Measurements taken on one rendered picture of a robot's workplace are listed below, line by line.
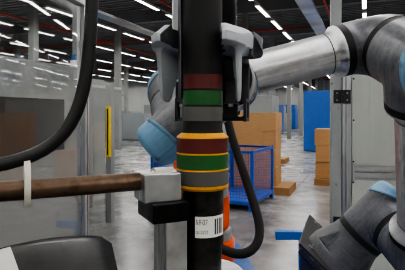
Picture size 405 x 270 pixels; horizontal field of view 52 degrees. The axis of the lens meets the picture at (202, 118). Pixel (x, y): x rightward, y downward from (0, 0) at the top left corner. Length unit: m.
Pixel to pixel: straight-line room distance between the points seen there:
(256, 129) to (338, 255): 7.39
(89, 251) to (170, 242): 0.18
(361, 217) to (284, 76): 0.42
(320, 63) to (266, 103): 10.13
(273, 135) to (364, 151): 6.16
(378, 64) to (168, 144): 0.36
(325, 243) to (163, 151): 0.56
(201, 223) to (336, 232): 0.73
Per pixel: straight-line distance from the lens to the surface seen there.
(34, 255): 0.48
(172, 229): 0.33
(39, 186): 0.31
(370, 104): 2.18
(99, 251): 0.50
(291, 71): 0.74
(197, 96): 0.33
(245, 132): 8.39
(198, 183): 0.33
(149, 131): 0.60
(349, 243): 1.03
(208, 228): 0.34
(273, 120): 8.24
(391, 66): 0.70
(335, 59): 0.77
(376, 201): 1.02
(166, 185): 0.32
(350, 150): 2.17
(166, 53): 0.35
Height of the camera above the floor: 1.57
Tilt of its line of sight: 1 degrees down
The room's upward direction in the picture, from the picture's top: straight up
